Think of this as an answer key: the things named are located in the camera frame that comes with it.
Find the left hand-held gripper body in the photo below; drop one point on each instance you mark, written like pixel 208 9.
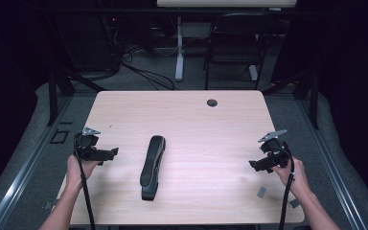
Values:
pixel 88 150

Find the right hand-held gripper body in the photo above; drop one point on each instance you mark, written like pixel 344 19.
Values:
pixel 276 151

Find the person's left hand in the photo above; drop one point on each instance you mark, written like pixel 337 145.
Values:
pixel 76 171

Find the person's right hand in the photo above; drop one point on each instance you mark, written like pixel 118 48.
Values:
pixel 295 179

